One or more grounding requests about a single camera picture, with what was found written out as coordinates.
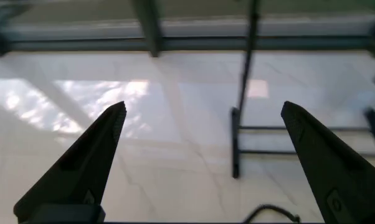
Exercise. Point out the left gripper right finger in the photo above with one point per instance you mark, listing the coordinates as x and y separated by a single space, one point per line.
337 174

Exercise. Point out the window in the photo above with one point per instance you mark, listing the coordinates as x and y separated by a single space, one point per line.
190 31

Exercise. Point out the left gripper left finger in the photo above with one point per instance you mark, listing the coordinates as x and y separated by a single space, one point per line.
78 174

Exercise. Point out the black clothes rack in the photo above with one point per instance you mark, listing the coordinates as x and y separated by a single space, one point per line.
235 140

